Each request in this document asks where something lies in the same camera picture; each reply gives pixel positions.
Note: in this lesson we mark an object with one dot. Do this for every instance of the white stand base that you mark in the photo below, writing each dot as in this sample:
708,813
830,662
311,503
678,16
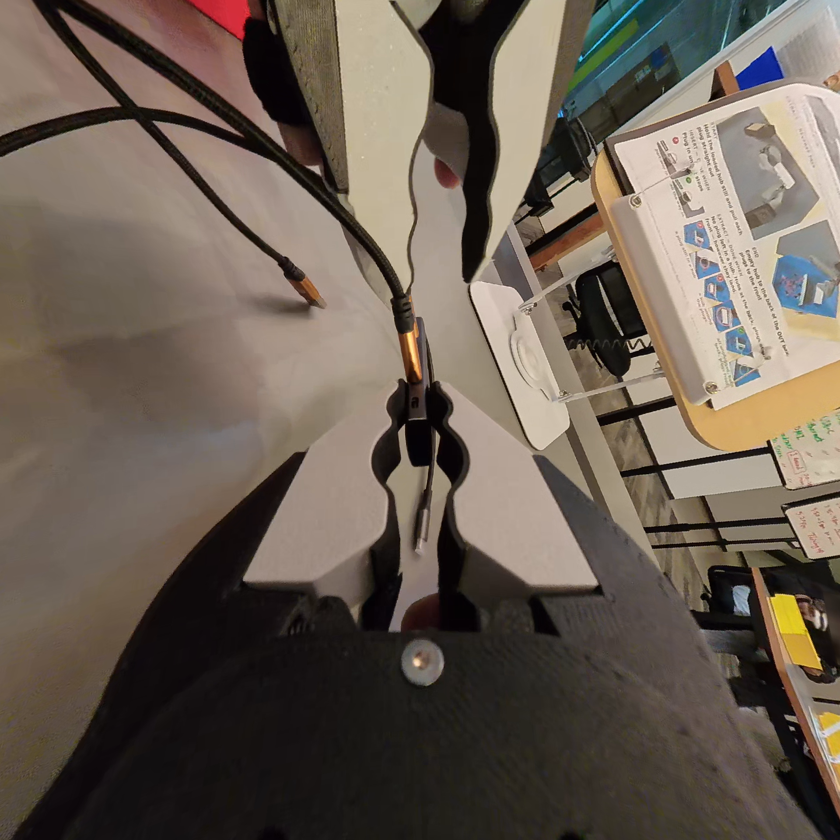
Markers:
505,315

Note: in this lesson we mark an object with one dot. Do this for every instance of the person's left hand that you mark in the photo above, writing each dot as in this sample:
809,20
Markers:
310,147

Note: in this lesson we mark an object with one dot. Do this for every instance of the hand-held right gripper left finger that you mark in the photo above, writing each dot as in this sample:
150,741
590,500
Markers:
328,512

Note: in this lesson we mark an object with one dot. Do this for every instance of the whiteboard with writing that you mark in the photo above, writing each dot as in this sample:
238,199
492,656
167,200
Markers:
807,449
817,525

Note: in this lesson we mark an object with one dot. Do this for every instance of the printed instruction sheet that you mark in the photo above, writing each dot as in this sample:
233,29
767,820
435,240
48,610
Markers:
748,223

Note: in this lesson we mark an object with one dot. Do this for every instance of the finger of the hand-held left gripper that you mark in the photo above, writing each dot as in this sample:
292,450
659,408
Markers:
525,79
374,118

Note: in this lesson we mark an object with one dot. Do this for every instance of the dark USB hub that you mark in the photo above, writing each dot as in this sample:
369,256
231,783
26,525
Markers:
418,427

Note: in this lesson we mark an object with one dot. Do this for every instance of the black utility cart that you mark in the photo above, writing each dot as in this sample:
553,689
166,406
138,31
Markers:
565,158

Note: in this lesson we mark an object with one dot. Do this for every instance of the yellow plastic object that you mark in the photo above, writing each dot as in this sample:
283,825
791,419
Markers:
794,630

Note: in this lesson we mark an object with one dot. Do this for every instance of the red plastic bin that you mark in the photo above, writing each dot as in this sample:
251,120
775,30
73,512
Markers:
223,13

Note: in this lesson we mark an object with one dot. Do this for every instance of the wooden workbench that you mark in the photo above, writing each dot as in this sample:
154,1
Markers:
807,709

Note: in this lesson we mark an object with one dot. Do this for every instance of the wooden display board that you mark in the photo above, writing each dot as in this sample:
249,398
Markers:
748,427

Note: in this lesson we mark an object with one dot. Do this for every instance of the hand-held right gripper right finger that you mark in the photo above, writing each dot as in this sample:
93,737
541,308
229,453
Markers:
519,519

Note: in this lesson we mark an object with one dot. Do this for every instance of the black office chair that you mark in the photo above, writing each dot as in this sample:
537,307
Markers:
604,315

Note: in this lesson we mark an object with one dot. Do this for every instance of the blue sign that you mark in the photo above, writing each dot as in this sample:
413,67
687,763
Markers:
761,68

